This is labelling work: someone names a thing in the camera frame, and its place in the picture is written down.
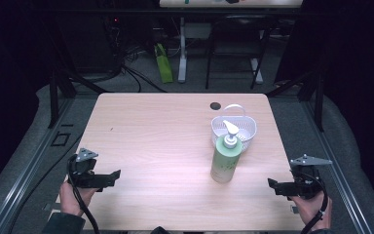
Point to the white plastic basket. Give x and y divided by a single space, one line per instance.
245 128

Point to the black metal stand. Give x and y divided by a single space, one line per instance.
319 104
53 104

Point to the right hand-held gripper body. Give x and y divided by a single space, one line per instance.
306 182

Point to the green pump soap bottle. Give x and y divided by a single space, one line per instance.
226 159

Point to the person's right hand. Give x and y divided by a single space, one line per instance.
310 211

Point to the white desk leg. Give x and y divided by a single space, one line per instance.
182 55
257 71

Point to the person's dark clothing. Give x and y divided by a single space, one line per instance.
159 231

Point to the metal floor rail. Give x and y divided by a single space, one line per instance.
337 175
29 169

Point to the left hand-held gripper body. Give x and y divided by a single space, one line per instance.
82 169

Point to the black table grommet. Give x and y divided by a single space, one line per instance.
215 106

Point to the person's left hand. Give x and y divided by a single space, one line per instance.
68 198

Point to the black chair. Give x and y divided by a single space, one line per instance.
237 26

